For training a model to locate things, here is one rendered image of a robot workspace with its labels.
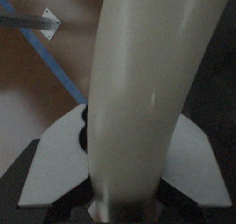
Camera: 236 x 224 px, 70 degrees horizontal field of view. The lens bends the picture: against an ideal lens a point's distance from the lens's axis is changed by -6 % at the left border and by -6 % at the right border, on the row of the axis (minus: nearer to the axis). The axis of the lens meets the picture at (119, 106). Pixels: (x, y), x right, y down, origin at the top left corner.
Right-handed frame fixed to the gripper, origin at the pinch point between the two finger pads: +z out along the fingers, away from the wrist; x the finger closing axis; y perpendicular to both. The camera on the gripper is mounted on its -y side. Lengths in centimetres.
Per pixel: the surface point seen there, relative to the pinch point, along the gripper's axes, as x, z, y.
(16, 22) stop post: -73, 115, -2
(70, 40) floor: -43, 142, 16
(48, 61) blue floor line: -67, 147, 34
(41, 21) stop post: -63, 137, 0
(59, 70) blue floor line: -56, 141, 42
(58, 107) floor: -62, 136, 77
